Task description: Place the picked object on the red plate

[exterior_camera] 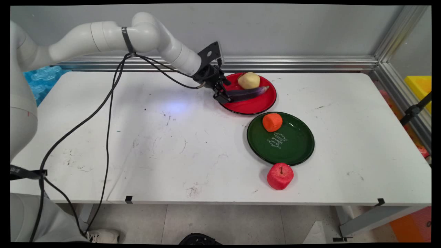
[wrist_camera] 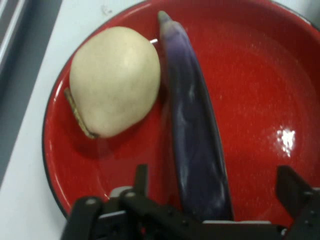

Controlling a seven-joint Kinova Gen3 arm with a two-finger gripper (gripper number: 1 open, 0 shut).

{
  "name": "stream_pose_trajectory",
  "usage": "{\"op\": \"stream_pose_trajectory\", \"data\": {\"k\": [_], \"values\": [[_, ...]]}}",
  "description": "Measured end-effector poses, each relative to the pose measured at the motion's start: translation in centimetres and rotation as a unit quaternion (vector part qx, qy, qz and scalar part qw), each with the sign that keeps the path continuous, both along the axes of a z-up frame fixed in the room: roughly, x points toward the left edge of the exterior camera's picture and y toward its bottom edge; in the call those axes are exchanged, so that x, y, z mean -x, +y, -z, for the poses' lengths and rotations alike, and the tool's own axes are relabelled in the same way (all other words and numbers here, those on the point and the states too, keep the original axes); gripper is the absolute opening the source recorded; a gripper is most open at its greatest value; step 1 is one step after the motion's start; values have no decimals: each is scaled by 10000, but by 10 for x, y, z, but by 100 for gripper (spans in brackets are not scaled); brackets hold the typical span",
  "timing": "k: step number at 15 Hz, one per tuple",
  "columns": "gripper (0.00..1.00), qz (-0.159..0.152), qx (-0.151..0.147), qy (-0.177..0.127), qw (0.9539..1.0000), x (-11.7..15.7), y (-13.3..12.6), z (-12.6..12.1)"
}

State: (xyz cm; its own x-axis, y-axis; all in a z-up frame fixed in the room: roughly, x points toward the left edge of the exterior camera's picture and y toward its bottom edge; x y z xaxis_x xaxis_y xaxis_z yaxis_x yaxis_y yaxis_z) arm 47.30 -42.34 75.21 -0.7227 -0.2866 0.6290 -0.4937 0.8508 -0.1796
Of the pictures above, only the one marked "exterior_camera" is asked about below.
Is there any long black hanging cable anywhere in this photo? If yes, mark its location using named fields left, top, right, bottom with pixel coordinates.
left=29, top=55, right=130, bottom=242
left=41, top=57, right=126, bottom=238

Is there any horizontal aluminium frame rail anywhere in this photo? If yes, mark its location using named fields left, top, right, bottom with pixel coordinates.
left=55, top=55, right=379, bottom=72

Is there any orange box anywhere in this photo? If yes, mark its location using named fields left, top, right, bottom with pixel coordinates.
left=389, top=206, right=432, bottom=242

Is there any upright aluminium frame post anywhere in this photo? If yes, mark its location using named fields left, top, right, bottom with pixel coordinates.
left=373, top=5, right=429, bottom=63

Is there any yellow plastic bin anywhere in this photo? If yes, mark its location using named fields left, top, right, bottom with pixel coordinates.
left=404, top=75, right=432, bottom=114

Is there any blue patterned sheet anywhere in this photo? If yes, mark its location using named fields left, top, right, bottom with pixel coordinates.
left=23, top=65, right=71, bottom=106

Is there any orange carrot chunk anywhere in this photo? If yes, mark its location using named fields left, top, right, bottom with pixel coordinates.
left=262, top=113, right=283, bottom=133

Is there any side aluminium frame rail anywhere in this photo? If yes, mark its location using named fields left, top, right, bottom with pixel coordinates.
left=369, top=62, right=432, bottom=154

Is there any green enamel plate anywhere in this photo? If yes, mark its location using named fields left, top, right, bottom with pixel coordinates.
left=246, top=111, right=315, bottom=166

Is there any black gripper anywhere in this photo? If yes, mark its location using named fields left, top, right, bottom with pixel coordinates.
left=192, top=64, right=232, bottom=104

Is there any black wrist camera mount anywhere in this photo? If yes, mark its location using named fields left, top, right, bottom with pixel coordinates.
left=197, top=41, right=223, bottom=66

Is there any yellow potato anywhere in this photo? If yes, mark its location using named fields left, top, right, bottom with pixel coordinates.
left=238, top=72, right=261, bottom=90

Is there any black round floor object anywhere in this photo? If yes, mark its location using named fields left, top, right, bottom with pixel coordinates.
left=178, top=233, right=223, bottom=245

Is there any black strap on base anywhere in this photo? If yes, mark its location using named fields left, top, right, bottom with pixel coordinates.
left=10, top=165, right=48, bottom=180

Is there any purple eggplant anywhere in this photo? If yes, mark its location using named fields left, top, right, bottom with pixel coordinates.
left=226, top=86, right=270, bottom=102

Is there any red apple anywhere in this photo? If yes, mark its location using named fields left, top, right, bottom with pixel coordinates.
left=267, top=163, right=295, bottom=190

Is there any grey table leg brace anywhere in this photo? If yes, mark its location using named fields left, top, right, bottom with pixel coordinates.
left=339, top=206, right=425, bottom=239

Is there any black strap on arm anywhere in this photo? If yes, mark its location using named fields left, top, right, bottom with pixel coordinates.
left=121, top=27, right=136, bottom=56

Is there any white shoe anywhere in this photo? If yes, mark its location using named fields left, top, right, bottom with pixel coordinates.
left=85, top=229, right=120, bottom=244

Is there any red enamel plate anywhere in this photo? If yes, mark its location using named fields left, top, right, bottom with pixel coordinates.
left=218, top=72, right=277, bottom=115

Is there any grey trouser leg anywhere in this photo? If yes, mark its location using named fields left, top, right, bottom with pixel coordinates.
left=10, top=192, right=88, bottom=242

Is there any black cable to gripper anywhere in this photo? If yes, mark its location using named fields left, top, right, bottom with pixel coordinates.
left=133, top=53, right=206, bottom=90

